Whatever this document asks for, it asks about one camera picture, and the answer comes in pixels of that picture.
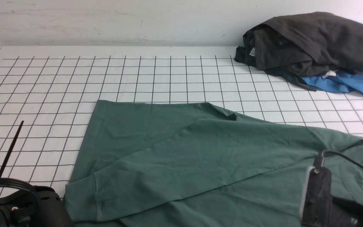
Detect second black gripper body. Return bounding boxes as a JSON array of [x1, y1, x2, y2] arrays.
[[328, 197, 363, 227]]

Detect green long-sleeved shirt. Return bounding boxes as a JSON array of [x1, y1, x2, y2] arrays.
[[64, 100, 363, 227]]

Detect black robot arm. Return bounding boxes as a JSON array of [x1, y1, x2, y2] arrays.
[[0, 174, 363, 227]]

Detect blue garment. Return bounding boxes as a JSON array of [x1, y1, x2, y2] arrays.
[[301, 70, 363, 95]]

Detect dark grey crumpled garment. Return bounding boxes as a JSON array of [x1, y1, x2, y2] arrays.
[[234, 12, 363, 91]]

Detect white grid-patterned table cloth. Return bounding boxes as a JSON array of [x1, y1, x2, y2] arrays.
[[0, 52, 363, 203]]

